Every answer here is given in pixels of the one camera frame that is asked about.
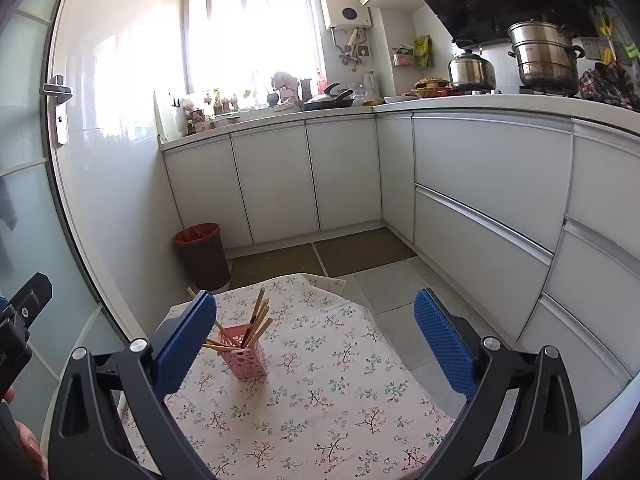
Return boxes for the white kitchen cabinets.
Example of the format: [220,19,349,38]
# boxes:
[163,96,639,422]

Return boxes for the person left hand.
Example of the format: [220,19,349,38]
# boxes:
[1,387,49,479]

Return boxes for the glass sliding door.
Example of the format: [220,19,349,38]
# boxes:
[1,0,110,436]

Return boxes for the pink perforated utensil holder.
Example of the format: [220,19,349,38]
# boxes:
[218,340,267,379]

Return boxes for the brown trash bin red liner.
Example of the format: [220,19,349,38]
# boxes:
[171,222,231,290]

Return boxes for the black frying pan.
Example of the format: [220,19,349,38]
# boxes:
[302,82,354,112]

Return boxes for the basket of food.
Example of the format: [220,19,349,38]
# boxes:
[411,77,450,99]

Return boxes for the plaid cloth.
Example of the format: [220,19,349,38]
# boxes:
[578,62,639,112]

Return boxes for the steel kettle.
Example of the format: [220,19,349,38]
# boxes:
[448,49,497,91]

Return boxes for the steel steamer pot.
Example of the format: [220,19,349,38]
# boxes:
[508,20,586,96]

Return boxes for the white water heater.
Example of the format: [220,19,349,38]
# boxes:
[320,0,371,30]

